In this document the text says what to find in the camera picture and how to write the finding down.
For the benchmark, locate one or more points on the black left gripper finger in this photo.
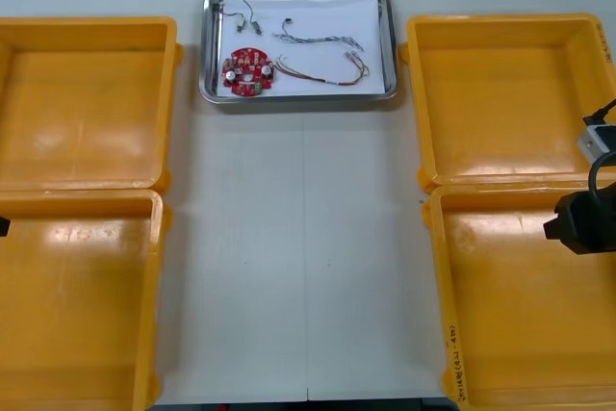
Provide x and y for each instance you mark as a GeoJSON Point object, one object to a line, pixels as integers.
{"type": "Point", "coordinates": [4, 227]}

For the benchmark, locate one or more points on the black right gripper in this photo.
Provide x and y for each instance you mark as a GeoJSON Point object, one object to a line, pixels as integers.
{"type": "Point", "coordinates": [584, 228]}

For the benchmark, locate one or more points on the steel tray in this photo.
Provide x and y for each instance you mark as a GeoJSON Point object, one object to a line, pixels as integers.
{"type": "Point", "coordinates": [209, 45]}

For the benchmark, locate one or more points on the round red circuit board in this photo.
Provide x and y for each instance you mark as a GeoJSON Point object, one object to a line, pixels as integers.
{"type": "Point", "coordinates": [245, 64]}

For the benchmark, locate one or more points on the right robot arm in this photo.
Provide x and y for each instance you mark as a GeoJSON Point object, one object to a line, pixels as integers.
{"type": "Point", "coordinates": [594, 141]}

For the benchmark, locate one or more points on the yellow-orange plastic bin with handwriting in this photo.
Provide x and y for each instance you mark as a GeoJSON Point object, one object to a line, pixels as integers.
{"type": "Point", "coordinates": [510, 324]}

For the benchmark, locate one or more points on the white paper sheet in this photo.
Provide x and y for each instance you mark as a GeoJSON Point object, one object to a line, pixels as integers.
{"type": "Point", "coordinates": [317, 11]}

